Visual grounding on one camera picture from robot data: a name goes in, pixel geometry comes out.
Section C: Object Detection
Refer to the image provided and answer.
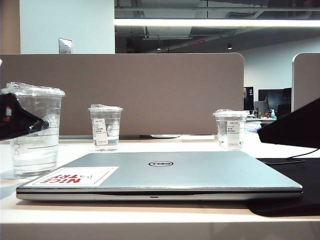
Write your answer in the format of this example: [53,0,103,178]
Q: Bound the wide brown desk divider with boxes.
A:
[0,52,245,138]

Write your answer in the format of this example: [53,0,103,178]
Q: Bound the metal wall switch plate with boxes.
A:
[58,37,73,54]

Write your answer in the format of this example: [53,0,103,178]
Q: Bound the silver Dell laptop with sticker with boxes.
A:
[15,151,303,201]

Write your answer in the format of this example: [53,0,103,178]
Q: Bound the white ceiling light strip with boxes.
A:
[114,18,320,27]

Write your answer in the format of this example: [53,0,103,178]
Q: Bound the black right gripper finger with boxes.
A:
[257,97,320,151]

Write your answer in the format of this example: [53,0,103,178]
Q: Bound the small clear cup, flat label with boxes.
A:
[212,108,250,151]

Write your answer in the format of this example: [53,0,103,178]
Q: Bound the small clear cup, label hanging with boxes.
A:
[87,103,124,152]

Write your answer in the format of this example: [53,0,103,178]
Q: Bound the tall clear plastic cup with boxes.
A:
[0,81,66,180]

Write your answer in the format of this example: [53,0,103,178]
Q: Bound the brown divider with white edge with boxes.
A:
[291,52,320,114]

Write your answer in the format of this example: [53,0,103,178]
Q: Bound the thin black cable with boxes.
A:
[289,147,320,159]

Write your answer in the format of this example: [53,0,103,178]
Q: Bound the black sign with number two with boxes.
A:
[243,86,254,111]

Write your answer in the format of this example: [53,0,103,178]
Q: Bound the black mouse pad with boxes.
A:
[246,157,320,217]

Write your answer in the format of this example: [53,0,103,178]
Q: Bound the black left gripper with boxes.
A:
[0,92,49,142]

